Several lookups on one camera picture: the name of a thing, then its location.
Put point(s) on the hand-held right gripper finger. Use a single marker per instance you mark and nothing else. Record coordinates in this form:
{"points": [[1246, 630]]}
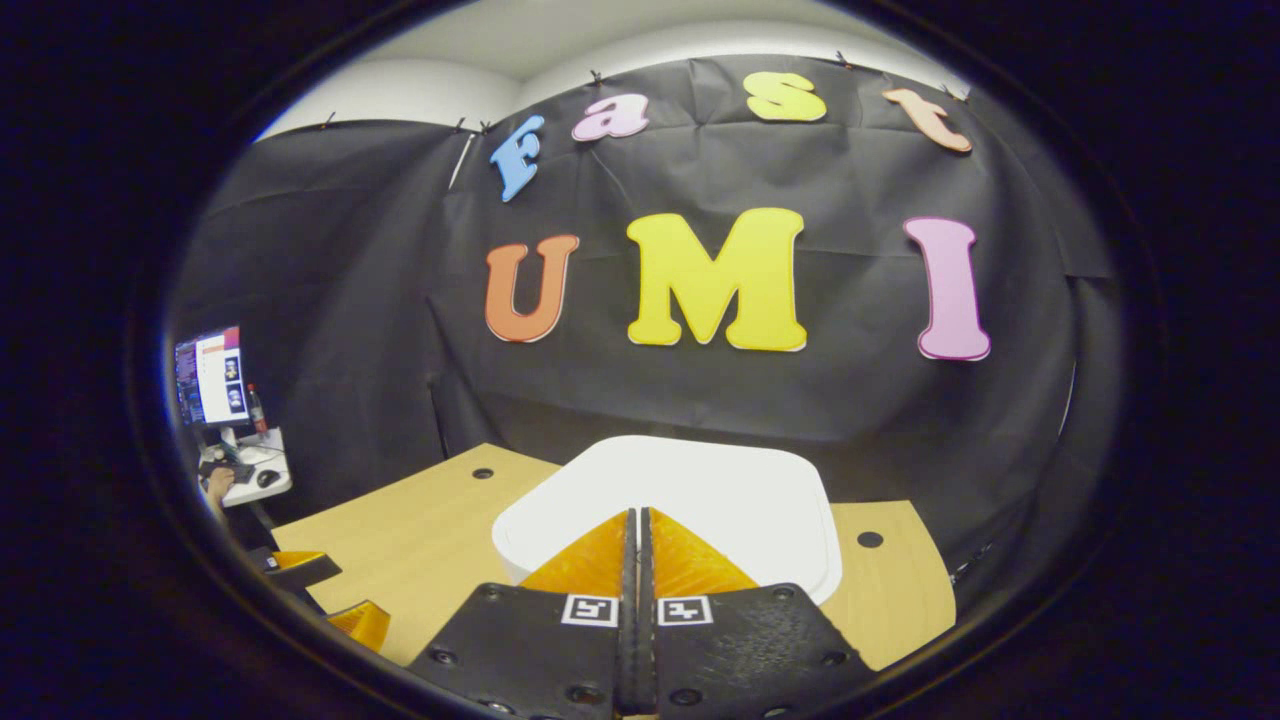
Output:
{"points": [[648, 640], [629, 620]]}

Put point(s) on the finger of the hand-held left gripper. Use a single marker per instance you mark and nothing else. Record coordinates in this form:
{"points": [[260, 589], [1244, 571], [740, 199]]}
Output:
{"points": [[305, 572], [368, 625]]}

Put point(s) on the white desktop garbage bin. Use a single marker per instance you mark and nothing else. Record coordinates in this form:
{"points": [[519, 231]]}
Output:
{"points": [[700, 490]]}

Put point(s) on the black computer mouse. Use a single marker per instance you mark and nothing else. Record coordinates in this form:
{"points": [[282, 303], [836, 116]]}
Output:
{"points": [[268, 478]]}

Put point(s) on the white side desk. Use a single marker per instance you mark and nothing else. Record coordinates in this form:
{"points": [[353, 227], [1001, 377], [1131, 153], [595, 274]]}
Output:
{"points": [[282, 462]]}

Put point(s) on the black keyboard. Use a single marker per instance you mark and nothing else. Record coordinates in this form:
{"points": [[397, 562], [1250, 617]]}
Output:
{"points": [[235, 470]]}

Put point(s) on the dark drink bottle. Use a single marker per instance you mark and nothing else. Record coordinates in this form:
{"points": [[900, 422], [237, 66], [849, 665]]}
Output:
{"points": [[258, 412]]}

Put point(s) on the computer monitor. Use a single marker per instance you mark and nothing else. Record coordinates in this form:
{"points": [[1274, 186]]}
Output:
{"points": [[210, 375]]}

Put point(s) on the black backdrop cloth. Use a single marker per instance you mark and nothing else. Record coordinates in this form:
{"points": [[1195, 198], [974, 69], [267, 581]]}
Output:
{"points": [[850, 400]]}

